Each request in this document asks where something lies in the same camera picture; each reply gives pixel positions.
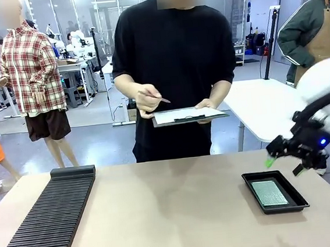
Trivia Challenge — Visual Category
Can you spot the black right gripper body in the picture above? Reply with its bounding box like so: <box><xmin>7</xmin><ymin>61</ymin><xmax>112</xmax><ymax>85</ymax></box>
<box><xmin>282</xmin><ymin>124</ymin><xmax>330</xmax><ymax>174</ymax></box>

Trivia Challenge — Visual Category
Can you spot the green PCB board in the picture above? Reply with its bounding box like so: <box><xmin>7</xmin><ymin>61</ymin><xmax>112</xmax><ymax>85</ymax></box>
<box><xmin>251</xmin><ymin>178</ymin><xmax>289</xmax><ymax>208</ymax></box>

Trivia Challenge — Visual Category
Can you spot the grey clipboard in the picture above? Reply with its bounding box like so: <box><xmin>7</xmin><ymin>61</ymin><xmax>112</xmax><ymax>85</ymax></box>
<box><xmin>151</xmin><ymin>103</ymin><xmax>231</xmax><ymax>128</ymax></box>

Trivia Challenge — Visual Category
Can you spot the brown pen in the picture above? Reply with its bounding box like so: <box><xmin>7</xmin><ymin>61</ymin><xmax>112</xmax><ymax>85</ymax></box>
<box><xmin>137</xmin><ymin>87</ymin><xmax>172</xmax><ymax>107</ymax></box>

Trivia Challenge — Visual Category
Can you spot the person's left forearm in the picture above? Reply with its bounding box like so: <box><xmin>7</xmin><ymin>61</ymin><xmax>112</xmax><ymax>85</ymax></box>
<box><xmin>207</xmin><ymin>77</ymin><xmax>235</xmax><ymax>109</ymax></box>

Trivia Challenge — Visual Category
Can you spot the person's right forearm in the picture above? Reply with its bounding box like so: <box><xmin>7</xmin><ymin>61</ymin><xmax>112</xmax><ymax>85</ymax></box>
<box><xmin>113</xmin><ymin>71</ymin><xmax>155</xmax><ymax>106</ymax></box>

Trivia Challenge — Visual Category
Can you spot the black slotted PCB rack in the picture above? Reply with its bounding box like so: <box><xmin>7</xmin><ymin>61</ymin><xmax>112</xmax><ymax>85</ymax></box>
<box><xmin>0</xmin><ymin>164</ymin><xmax>104</xmax><ymax>247</ymax></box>

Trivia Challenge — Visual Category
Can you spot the person's left hand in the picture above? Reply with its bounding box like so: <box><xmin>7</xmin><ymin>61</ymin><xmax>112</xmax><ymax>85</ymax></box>
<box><xmin>194</xmin><ymin>97</ymin><xmax>222</xmax><ymax>126</ymax></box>

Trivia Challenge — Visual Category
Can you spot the person's right hand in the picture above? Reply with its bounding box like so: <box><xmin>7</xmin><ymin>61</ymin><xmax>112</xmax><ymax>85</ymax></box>
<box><xmin>134</xmin><ymin>83</ymin><xmax>165</xmax><ymax>120</ymax></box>

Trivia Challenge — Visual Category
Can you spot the black plastic tray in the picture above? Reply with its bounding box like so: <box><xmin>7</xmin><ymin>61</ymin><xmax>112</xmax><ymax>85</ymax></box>
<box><xmin>240</xmin><ymin>167</ymin><xmax>311</xmax><ymax>217</ymax></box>

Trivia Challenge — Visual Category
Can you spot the white side table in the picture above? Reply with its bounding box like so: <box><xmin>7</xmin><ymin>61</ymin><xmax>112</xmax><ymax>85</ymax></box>
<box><xmin>221</xmin><ymin>74</ymin><xmax>310</xmax><ymax>153</ymax></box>

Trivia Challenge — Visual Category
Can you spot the white paper sheet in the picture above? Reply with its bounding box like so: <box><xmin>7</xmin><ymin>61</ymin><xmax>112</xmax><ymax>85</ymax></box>
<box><xmin>153</xmin><ymin>104</ymin><xmax>226</xmax><ymax>126</ymax></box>

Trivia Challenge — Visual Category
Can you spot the person in brown apron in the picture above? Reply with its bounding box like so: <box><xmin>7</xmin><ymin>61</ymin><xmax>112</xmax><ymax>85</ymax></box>
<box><xmin>273</xmin><ymin>0</ymin><xmax>330</xmax><ymax>90</ymax></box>

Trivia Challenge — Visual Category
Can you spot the black t-shirt person torso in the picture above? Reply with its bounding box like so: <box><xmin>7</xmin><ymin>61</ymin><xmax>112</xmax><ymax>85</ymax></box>
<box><xmin>105</xmin><ymin>0</ymin><xmax>246</xmax><ymax>165</ymax></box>

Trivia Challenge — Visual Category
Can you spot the cardboard box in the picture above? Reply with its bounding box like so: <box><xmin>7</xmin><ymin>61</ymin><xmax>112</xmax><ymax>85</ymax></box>
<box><xmin>126</xmin><ymin>106</ymin><xmax>139</xmax><ymax>122</ymax></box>

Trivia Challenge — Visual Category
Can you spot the grey step stool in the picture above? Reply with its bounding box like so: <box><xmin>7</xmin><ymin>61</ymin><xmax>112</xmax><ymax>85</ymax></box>
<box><xmin>63</xmin><ymin>84</ymin><xmax>84</xmax><ymax>110</ymax></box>

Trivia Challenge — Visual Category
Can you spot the white background desk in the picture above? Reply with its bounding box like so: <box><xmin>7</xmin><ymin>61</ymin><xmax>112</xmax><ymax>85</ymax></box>
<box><xmin>55</xmin><ymin>55</ymin><xmax>101</xmax><ymax>110</ymax></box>

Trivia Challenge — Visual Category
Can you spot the mannequin in plaid shirt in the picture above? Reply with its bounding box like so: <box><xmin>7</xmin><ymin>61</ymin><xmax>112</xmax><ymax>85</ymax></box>
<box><xmin>0</xmin><ymin>0</ymin><xmax>81</xmax><ymax>174</ymax></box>

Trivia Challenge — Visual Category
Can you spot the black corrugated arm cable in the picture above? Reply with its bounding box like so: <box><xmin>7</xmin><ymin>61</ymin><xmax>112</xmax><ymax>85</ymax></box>
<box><xmin>289</xmin><ymin>86</ymin><xmax>330</xmax><ymax>125</ymax></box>

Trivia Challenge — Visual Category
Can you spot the black camera stand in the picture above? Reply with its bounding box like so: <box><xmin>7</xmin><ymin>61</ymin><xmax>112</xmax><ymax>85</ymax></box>
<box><xmin>257</xmin><ymin>5</ymin><xmax>289</xmax><ymax>81</ymax></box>

